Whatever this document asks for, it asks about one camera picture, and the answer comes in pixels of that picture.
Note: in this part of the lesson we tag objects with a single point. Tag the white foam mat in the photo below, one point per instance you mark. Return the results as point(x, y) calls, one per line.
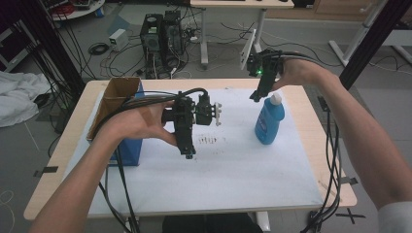
point(233, 174)

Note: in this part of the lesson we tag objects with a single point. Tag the person's white sleeve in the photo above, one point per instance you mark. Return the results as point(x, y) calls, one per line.
point(396, 218)

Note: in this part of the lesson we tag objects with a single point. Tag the blue cardboard box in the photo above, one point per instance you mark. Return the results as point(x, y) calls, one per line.
point(129, 153)

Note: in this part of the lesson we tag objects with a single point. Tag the blue bottle with white cap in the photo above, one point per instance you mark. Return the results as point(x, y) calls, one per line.
point(268, 124)

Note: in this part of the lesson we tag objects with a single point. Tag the black tape cross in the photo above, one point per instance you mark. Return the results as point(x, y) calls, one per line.
point(350, 216)

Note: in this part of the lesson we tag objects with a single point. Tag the black computer tower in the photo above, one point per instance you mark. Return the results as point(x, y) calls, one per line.
point(173, 32)
point(151, 39)

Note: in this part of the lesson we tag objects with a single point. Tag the small white box device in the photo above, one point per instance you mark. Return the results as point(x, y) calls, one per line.
point(118, 39)

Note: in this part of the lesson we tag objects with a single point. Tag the person's right hand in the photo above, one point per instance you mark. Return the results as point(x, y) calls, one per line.
point(299, 73)

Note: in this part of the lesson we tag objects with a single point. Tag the white desk frame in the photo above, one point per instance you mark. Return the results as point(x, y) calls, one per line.
point(354, 39)

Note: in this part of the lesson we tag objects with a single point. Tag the person's left hand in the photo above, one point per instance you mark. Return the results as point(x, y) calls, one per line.
point(139, 124)

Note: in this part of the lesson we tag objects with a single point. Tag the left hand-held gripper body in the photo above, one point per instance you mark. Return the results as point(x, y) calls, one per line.
point(184, 113)

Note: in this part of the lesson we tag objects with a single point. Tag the black metal stand post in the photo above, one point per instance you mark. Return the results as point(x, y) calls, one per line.
point(372, 43)
point(53, 45)

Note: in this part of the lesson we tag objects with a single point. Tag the white-legged desk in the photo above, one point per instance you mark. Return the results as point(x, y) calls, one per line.
point(204, 39)

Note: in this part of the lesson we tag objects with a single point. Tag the black tape strip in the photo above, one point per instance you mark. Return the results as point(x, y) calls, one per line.
point(46, 170)

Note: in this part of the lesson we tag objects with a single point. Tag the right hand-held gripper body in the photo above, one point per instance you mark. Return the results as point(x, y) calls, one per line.
point(264, 64)

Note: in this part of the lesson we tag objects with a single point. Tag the white crumpled cloth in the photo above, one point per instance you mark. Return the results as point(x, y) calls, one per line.
point(19, 97)

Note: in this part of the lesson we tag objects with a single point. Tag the round white table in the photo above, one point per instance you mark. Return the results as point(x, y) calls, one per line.
point(81, 11)

